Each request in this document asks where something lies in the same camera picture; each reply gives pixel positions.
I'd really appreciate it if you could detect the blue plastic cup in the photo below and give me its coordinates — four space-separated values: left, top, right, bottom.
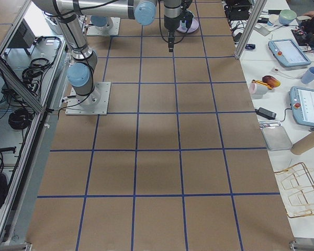
301 66 314 84

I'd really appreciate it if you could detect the cardboard tube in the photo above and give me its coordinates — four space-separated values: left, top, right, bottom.
291 131 314 155

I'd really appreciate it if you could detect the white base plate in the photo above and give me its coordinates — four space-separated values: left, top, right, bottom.
86 16 120 37
65 82 111 116

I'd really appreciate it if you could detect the green bowl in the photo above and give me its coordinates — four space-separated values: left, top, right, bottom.
278 9 297 25

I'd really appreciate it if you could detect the lavender plate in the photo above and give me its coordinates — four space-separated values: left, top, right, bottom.
175 17 199 34

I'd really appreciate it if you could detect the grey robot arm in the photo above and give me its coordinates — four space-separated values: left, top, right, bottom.
33 1 156 107
80 1 194 52

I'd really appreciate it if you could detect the upper teach pendant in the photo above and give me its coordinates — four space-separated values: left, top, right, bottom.
267 39 311 67

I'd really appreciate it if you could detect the black power brick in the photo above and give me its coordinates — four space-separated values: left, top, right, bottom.
255 107 276 120

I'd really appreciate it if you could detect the teach pendant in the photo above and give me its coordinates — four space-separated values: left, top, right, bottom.
267 39 311 67
289 86 314 127

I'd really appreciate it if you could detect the metal tin box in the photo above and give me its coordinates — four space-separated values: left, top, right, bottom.
259 120 292 151

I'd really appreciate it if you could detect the gold wire rack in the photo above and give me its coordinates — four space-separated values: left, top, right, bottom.
274 162 314 219

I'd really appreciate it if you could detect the aluminium frame post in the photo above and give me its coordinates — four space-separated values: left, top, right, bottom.
234 0 267 59

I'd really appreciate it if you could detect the lower teach pendant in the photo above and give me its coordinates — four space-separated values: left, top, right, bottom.
289 86 314 127

